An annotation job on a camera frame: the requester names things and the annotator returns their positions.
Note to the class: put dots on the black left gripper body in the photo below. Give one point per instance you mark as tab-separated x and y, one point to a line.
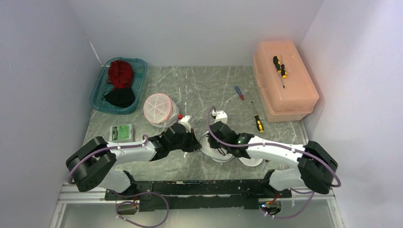
186	144

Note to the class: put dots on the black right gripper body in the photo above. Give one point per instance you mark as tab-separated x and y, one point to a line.
215	143

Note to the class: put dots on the white mesh blue zip laundry bag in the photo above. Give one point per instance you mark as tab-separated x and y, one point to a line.
221	156

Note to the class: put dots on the black bra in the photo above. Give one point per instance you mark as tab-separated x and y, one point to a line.
121	97

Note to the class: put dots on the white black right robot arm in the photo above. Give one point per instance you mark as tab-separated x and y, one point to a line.
310	165

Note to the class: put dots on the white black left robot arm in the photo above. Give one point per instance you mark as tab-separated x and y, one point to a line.
93	164

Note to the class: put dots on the pink zip mesh laundry bag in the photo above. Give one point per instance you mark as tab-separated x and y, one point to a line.
160	110

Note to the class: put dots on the black yellow screwdriver on table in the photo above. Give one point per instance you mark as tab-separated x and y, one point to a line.
258	122

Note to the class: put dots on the green label clear bit case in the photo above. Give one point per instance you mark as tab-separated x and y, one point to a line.
121	133

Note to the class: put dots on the teal plastic tray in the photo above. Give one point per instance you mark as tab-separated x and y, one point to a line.
139	68

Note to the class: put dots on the black yellow screwdriver on box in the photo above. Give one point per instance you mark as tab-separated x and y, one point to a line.
280	68

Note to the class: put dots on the red cloth garment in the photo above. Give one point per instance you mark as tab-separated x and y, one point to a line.
120	74

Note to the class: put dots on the orange translucent plastic storage box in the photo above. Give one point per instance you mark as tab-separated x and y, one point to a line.
299	96

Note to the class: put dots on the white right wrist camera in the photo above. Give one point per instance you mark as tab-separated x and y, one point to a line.
219	116

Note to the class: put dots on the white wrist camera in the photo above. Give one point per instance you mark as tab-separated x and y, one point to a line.
186	121
219	116

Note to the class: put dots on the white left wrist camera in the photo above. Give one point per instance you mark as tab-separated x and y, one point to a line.
186	121

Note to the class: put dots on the blue red handle screwdriver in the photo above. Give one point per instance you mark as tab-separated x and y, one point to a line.
240	94

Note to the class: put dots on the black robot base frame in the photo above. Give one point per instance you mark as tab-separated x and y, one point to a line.
199	194

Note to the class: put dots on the aluminium extrusion rail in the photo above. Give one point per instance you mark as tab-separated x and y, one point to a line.
70	194

